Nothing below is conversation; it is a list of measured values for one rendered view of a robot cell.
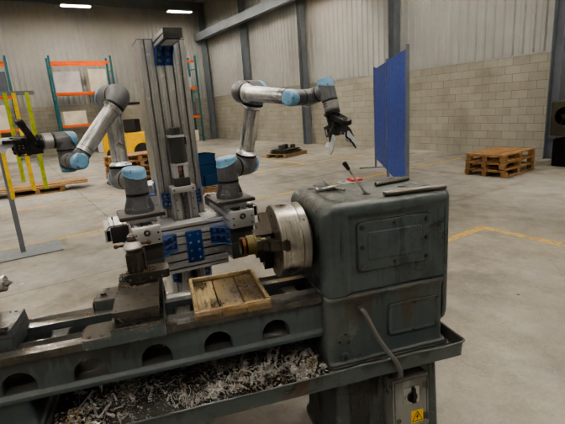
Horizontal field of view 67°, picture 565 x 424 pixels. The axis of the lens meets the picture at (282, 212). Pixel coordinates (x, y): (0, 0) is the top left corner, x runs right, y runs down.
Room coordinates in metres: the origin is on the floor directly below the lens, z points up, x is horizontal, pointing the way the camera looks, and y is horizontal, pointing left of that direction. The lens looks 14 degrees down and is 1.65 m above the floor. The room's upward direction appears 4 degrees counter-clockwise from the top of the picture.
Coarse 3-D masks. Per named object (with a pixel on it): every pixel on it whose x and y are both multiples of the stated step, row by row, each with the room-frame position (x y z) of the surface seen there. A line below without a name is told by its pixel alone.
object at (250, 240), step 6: (252, 234) 1.72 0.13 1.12; (240, 240) 1.69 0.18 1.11; (246, 240) 1.69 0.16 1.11; (252, 240) 1.69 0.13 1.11; (258, 240) 1.70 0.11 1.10; (240, 246) 1.73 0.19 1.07; (246, 246) 1.68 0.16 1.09; (252, 246) 1.68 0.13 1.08; (240, 252) 1.71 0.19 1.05; (246, 252) 1.68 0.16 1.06; (252, 252) 1.68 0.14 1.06
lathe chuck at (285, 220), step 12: (276, 204) 1.76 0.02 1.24; (288, 204) 1.74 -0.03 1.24; (276, 216) 1.66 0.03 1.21; (288, 216) 1.66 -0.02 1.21; (276, 228) 1.68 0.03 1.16; (288, 228) 1.63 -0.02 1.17; (300, 228) 1.63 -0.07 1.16; (288, 240) 1.60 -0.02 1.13; (300, 240) 1.61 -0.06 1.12; (276, 252) 1.70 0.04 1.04; (288, 252) 1.60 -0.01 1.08; (300, 252) 1.61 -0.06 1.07; (276, 264) 1.72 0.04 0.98; (288, 264) 1.61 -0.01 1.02; (300, 264) 1.63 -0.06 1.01
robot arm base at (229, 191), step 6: (222, 186) 2.32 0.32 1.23; (228, 186) 2.31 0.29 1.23; (234, 186) 2.32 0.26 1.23; (222, 192) 2.31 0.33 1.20; (228, 192) 2.30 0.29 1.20; (234, 192) 2.31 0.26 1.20; (240, 192) 2.35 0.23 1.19; (222, 198) 2.30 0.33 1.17; (228, 198) 2.29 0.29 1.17; (234, 198) 2.30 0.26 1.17
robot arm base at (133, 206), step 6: (126, 198) 2.14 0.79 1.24; (132, 198) 2.11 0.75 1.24; (138, 198) 2.11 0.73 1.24; (144, 198) 2.13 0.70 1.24; (126, 204) 2.12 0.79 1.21; (132, 204) 2.10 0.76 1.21; (138, 204) 2.10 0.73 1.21; (144, 204) 2.12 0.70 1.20; (150, 204) 2.16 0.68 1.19; (126, 210) 2.11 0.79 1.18; (132, 210) 2.10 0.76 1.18; (138, 210) 2.10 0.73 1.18; (144, 210) 2.11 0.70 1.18; (150, 210) 2.14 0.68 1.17
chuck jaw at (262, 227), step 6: (258, 216) 1.80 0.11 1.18; (264, 216) 1.79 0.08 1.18; (258, 222) 1.77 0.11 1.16; (264, 222) 1.77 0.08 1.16; (258, 228) 1.75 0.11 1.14; (264, 228) 1.76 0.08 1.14; (270, 228) 1.76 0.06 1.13; (258, 234) 1.73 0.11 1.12; (264, 234) 1.74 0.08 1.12; (270, 234) 1.75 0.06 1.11
